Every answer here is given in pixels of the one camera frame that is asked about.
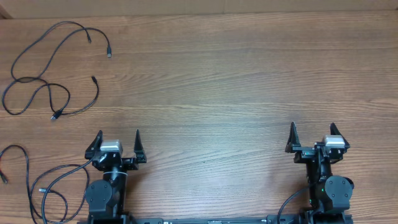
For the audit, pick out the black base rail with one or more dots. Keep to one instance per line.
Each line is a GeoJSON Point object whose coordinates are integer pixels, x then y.
{"type": "Point", "coordinates": [270, 219]}

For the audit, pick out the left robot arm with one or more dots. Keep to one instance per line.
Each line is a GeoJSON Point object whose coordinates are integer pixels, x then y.
{"type": "Point", "coordinates": [106, 197]}

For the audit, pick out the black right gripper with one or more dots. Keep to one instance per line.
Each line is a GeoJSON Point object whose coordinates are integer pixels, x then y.
{"type": "Point", "coordinates": [304, 153]}

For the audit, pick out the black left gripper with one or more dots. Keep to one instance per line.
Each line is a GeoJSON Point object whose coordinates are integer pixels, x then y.
{"type": "Point", "coordinates": [138, 150]}

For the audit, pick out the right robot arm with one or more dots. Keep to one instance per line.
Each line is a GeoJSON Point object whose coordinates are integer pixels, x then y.
{"type": "Point", "coordinates": [329, 194]}

